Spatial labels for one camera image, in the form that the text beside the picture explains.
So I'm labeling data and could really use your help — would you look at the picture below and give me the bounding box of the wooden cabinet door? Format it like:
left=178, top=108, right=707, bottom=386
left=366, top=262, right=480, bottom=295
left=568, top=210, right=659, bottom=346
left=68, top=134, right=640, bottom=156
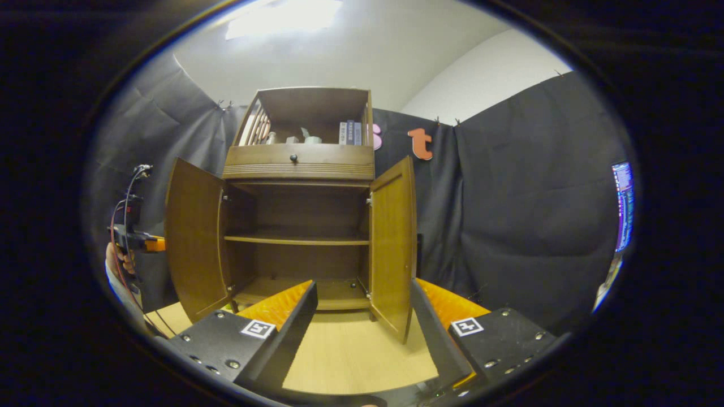
left=369, top=156, right=418, bottom=344
left=164, top=157, right=234, bottom=324

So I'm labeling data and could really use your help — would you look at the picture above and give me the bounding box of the wooden cabinet drawer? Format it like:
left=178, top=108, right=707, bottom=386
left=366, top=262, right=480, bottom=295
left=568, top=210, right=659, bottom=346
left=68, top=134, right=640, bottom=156
left=223, top=144, right=375, bottom=180

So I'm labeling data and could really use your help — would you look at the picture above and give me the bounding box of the computer monitor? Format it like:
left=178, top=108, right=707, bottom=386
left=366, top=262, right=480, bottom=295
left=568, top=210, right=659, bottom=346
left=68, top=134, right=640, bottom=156
left=611, top=161, right=635, bottom=253

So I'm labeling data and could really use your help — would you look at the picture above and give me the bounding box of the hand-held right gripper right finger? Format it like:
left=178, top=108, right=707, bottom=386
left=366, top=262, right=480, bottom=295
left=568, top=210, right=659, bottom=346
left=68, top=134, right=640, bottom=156
left=408, top=277, right=561, bottom=396

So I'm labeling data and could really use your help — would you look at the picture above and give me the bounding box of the wooden double-door shoe cabinet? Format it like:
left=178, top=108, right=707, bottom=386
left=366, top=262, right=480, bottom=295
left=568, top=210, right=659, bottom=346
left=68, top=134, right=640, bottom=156
left=222, top=86, right=377, bottom=311

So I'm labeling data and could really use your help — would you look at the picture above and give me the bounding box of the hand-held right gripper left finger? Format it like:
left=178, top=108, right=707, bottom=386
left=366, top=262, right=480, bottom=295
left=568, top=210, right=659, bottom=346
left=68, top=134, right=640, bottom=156
left=169, top=279, right=318, bottom=391

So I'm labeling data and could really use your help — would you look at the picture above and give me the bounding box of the wooden inner shelf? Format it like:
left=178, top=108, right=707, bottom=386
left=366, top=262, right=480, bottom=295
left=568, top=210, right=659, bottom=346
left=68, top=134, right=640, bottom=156
left=225, top=234, right=371, bottom=246

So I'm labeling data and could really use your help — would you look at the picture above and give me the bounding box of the black backdrop cloth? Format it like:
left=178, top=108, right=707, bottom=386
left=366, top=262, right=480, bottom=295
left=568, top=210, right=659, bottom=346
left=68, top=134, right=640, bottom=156
left=85, top=54, right=631, bottom=337

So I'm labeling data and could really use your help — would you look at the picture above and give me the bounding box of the black cable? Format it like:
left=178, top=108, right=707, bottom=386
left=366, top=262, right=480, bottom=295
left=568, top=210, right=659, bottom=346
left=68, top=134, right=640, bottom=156
left=110, top=164, right=170, bottom=339

